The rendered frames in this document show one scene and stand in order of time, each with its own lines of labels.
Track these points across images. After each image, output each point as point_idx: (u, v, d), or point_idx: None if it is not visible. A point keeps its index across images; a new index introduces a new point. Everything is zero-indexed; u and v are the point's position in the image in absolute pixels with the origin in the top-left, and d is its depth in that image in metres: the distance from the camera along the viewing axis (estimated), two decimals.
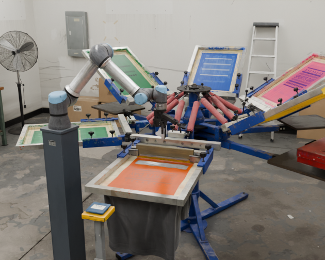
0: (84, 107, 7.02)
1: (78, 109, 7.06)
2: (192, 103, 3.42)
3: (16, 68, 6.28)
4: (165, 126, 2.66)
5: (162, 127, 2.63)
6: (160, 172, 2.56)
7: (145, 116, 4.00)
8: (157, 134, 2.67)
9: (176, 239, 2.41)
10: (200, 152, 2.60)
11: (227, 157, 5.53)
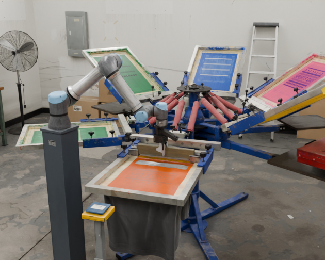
0: (84, 107, 7.02)
1: (78, 109, 7.06)
2: (192, 103, 3.42)
3: (16, 68, 6.28)
4: (165, 142, 2.70)
5: (162, 144, 2.67)
6: (160, 172, 2.56)
7: None
8: (158, 150, 2.71)
9: (176, 239, 2.41)
10: (200, 152, 2.60)
11: (227, 157, 5.53)
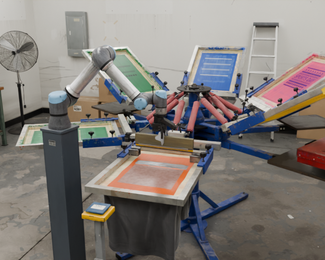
0: (84, 107, 7.02)
1: (78, 109, 7.06)
2: (192, 103, 3.42)
3: (16, 68, 6.28)
4: (164, 130, 2.67)
5: (161, 132, 2.64)
6: None
7: (145, 116, 4.00)
8: (157, 139, 2.68)
9: (176, 239, 2.41)
10: (200, 152, 2.60)
11: (227, 157, 5.53)
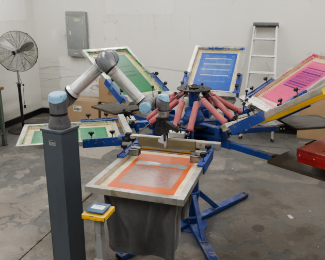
0: (84, 107, 7.02)
1: (78, 109, 7.06)
2: (192, 103, 3.42)
3: (16, 68, 6.28)
4: (167, 133, 2.72)
5: (164, 135, 2.70)
6: None
7: (145, 116, 4.00)
8: (160, 141, 2.74)
9: (176, 239, 2.41)
10: (200, 152, 2.60)
11: (227, 157, 5.53)
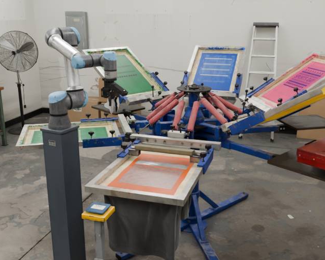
0: (84, 107, 7.02)
1: (78, 109, 7.06)
2: (192, 103, 3.42)
3: (16, 68, 6.28)
4: (114, 97, 2.39)
5: (109, 98, 2.36)
6: None
7: (145, 116, 4.00)
8: (106, 106, 2.41)
9: (176, 239, 2.41)
10: (200, 152, 2.60)
11: (227, 157, 5.53)
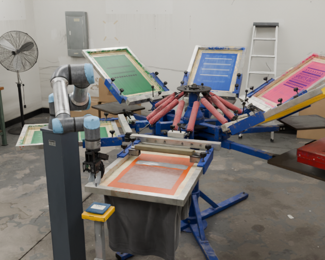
0: None
1: None
2: (192, 103, 3.42)
3: (16, 68, 6.28)
4: None
5: (104, 170, 2.00)
6: None
7: (145, 116, 4.00)
8: (96, 181, 1.99)
9: (176, 239, 2.41)
10: (200, 152, 2.60)
11: (227, 157, 5.53)
